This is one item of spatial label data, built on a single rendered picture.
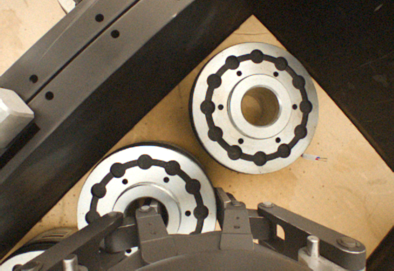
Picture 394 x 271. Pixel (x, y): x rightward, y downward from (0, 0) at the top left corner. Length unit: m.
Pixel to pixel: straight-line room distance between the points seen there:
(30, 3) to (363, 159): 0.35
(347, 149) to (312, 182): 0.05
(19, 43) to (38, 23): 0.02
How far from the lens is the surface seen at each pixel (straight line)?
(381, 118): 0.22
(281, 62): 0.17
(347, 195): 0.25
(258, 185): 0.19
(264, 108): 0.18
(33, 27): 0.24
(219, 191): 0.16
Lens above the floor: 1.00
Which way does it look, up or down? 85 degrees down
